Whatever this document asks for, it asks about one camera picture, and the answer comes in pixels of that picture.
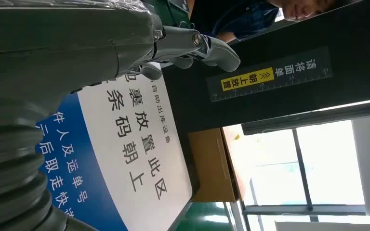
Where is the white and blue scanner pad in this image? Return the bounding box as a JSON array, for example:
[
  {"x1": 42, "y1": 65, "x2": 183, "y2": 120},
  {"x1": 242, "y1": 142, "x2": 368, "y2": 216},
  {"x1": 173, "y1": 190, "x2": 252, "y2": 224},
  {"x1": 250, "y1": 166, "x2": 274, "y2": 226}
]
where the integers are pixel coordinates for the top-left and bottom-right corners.
[{"x1": 35, "y1": 65, "x2": 201, "y2": 231}]

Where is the green conveyor belt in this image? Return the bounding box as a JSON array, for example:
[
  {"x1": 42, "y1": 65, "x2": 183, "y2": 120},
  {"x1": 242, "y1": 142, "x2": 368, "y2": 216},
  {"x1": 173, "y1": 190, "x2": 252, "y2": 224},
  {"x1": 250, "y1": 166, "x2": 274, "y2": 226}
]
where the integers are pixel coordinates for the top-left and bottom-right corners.
[{"x1": 175, "y1": 201, "x2": 246, "y2": 231}]

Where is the person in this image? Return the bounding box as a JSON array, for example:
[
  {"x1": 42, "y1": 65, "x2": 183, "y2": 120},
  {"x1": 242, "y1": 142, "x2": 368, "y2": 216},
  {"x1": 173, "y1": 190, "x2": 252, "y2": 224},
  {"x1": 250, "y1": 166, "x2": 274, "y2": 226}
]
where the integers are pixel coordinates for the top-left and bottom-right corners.
[{"x1": 188, "y1": 0, "x2": 363, "y2": 43}]

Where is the black scanner machine column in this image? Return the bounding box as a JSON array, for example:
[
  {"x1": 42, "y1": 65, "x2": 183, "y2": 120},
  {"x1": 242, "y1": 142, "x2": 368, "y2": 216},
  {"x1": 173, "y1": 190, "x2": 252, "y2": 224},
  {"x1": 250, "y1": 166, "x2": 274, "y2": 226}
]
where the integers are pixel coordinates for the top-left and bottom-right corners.
[{"x1": 161, "y1": 0, "x2": 370, "y2": 136}]

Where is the black window frame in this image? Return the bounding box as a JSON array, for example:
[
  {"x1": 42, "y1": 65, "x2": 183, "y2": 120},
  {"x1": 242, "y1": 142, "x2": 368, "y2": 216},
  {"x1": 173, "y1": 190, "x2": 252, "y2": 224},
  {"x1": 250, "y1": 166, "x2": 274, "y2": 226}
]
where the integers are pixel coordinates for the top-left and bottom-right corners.
[{"x1": 240, "y1": 127, "x2": 368, "y2": 231}]

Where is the brown cardboard box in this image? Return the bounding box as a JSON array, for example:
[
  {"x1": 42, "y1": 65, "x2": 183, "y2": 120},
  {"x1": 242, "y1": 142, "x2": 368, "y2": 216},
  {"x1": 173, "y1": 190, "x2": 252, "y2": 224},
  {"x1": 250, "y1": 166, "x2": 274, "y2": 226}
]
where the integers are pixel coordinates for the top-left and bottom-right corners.
[{"x1": 188, "y1": 127, "x2": 240, "y2": 204}]

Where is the ruler label with yellow sticker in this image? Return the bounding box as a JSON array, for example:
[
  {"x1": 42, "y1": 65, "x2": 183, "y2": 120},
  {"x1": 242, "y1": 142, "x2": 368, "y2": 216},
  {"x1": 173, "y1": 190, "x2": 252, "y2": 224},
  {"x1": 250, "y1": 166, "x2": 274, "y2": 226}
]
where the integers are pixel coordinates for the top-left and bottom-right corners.
[{"x1": 205, "y1": 47, "x2": 333, "y2": 103}]

